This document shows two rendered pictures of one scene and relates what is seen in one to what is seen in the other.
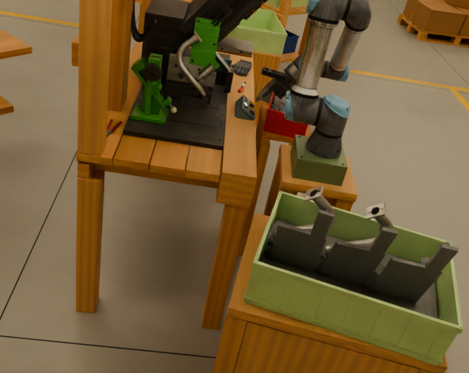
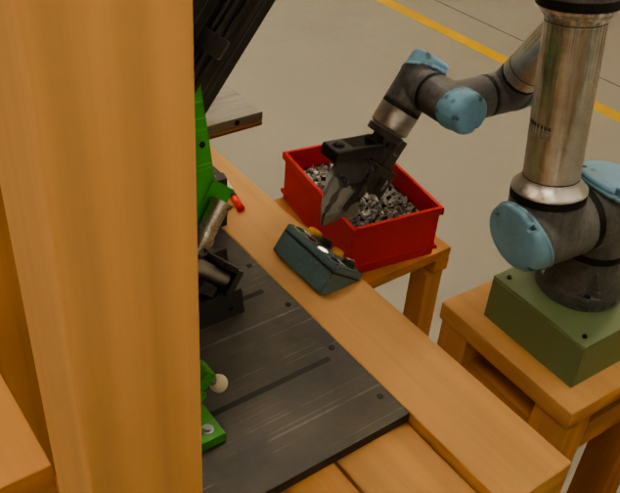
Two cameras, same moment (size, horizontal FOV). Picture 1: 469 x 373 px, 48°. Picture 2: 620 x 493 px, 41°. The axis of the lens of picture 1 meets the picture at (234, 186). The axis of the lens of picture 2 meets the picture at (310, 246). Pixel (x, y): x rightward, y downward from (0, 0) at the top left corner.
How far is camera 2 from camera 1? 1.48 m
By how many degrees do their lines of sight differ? 27
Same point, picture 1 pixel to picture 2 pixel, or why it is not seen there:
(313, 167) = (609, 344)
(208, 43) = not seen: hidden behind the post
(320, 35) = (597, 45)
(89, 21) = (135, 427)
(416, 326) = not seen: outside the picture
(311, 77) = (579, 155)
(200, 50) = not seen: hidden behind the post
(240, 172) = (534, 474)
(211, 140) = (371, 413)
